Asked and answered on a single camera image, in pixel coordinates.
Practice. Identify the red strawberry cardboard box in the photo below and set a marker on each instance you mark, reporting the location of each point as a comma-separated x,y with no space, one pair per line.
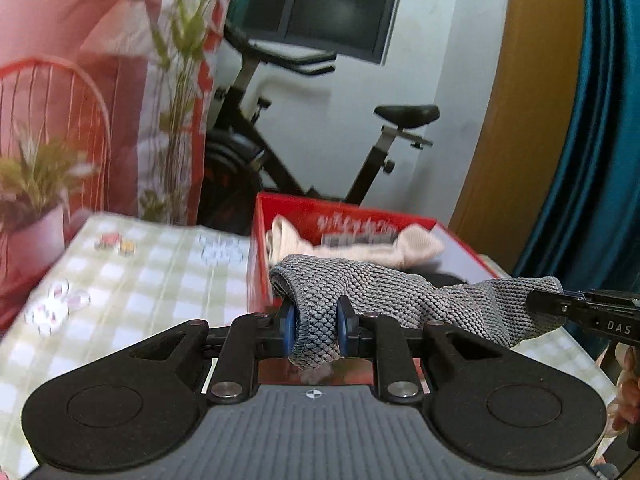
260,260

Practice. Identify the teal curtain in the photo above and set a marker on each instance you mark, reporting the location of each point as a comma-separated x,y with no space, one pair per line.
610,160

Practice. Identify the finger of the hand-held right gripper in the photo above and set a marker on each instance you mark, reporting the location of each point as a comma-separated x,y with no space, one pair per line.
550,302

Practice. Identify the dark window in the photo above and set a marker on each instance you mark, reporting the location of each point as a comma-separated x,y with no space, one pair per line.
330,5

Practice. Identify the grey knit cloth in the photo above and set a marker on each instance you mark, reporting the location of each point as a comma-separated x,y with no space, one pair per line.
380,285

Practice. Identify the wooden door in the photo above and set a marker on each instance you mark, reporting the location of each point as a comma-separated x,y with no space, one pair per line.
525,110

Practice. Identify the black sock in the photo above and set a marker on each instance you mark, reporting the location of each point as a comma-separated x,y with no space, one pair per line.
447,278

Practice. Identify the person's right hand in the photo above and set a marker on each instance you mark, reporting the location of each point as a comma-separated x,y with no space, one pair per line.
630,390

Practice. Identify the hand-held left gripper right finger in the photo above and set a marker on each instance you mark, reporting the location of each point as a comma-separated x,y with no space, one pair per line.
344,327

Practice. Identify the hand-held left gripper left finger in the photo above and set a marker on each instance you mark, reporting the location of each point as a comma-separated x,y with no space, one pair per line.
290,327

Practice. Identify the checked rabbit print tablecloth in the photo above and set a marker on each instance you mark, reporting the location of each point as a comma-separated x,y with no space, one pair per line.
150,280

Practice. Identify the black exercise bike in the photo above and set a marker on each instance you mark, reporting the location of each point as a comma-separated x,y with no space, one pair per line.
405,115

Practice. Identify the cream knit cloth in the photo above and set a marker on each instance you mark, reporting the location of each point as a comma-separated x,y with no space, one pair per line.
415,247

